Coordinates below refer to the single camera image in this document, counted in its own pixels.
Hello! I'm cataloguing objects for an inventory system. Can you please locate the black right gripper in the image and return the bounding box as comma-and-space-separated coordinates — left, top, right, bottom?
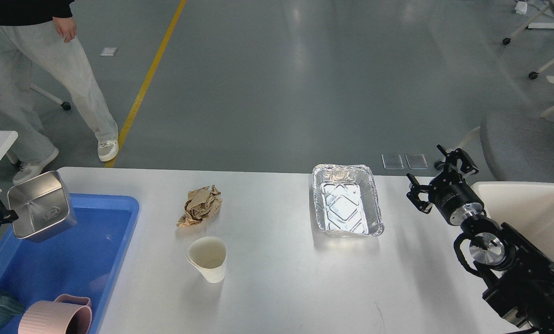
406, 144, 484, 226

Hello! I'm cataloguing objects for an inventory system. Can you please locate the small stainless steel tray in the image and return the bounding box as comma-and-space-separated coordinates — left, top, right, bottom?
7, 171, 77, 243

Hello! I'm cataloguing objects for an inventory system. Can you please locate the pink HOME mug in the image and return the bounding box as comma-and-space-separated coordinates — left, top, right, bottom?
18, 294, 92, 334

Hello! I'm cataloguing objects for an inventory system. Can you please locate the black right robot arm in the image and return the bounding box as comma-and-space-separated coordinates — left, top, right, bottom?
407, 145, 554, 334

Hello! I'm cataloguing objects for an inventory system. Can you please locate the grey office chair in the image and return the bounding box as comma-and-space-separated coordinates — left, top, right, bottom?
458, 111, 554, 183

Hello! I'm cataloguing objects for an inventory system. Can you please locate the blue plastic tray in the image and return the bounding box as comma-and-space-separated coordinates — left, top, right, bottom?
0, 193, 140, 334

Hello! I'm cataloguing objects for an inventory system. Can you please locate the aluminium foil tray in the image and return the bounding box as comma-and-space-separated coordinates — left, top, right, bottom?
312, 164, 385, 237

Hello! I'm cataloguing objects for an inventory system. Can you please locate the white bin at right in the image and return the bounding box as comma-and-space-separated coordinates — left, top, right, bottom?
472, 181, 554, 262

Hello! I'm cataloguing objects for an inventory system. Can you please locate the white rolling chair left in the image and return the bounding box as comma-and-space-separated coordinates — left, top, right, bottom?
30, 83, 71, 111

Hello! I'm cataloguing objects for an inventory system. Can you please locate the person in grey trousers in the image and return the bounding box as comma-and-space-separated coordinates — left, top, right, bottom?
0, 0, 119, 185

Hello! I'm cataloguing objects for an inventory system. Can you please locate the crumpled brown paper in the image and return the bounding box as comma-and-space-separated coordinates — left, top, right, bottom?
176, 185, 223, 227

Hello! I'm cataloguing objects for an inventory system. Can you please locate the white paper cup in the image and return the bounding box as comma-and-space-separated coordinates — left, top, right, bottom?
186, 236, 227, 283

